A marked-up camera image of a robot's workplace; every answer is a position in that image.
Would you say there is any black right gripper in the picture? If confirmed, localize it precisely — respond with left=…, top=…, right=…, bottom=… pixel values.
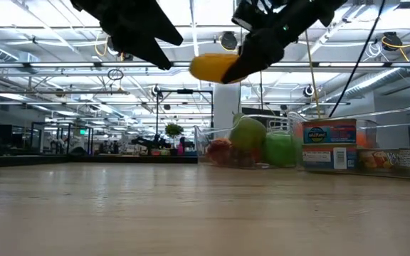
left=221, top=0, right=349, bottom=84

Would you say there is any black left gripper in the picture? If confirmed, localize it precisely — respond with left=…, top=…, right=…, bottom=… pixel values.
left=69, top=0, right=184, bottom=71

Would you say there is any yellow mango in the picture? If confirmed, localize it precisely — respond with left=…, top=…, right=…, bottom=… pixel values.
left=189, top=53, right=248, bottom=85

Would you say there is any green pear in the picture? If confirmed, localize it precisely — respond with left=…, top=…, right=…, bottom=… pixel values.
left=228, top=112, right=268, bottom=157

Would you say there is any green apple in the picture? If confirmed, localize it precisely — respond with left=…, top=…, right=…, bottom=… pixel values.
left=263, top=130, right=301, bottom=168

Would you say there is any blue label tuna can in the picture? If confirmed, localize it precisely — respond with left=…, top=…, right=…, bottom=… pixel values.
left=301, top=119, right=358, bottom=145

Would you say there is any orange fruit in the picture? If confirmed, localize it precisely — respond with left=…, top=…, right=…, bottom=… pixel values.
left=206, top=137, right=233, bottom=165

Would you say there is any white building column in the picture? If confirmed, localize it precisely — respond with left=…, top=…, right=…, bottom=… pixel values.
left=213, top=82, right=242, bottom=131

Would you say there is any background potted plant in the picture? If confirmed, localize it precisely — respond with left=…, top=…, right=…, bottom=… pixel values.
left=164, top=122, right=185, bottom=156

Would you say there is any background robot station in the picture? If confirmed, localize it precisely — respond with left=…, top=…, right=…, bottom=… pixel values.
left=130, top=134, right=172, bottom=156

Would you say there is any person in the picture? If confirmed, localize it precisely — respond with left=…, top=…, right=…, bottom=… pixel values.
left=177, top=136, right=189, bottom=156

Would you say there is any clear plastic bin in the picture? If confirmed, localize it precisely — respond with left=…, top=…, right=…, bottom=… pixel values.
left=286, top=87, right=410, bottom=181
left=286, top=117, right=380, bottom=168

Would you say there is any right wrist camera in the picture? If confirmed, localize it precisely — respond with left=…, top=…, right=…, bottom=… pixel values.
left=231, top=0, right=280, bottom=33

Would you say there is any black cable with coil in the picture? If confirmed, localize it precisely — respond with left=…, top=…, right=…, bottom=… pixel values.
left=258, top=70, right=265, bottom=112

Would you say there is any hanging black cable loop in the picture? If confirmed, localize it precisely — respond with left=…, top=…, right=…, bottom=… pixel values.
left=107, top=68, right=125, bottom=82

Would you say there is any black gantry frame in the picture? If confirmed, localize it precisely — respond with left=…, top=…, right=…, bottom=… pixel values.
left=154, top=88, right=215, bottom=143

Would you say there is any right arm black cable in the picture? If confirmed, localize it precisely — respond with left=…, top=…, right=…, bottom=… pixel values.
left=328, top=0, right=387, bottom=118

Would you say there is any white cable coil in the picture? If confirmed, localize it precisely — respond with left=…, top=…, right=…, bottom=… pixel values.
left=364, top=42, right=380, bottom=63

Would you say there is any black rack frame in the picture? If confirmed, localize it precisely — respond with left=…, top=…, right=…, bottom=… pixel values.
left=30, top=122, right=95, bottom=156

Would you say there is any black table frame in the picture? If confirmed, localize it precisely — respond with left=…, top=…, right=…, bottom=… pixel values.
left=0, top=154, right=199, bottom=169

